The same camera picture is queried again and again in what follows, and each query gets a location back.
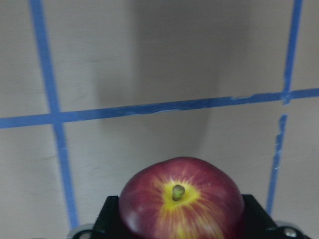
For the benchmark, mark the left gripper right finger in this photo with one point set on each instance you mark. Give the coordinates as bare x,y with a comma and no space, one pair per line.
255,217

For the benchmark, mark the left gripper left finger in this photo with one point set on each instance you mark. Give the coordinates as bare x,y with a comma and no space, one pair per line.
107,220

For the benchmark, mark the dark red apple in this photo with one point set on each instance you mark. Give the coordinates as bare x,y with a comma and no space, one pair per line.
182,198

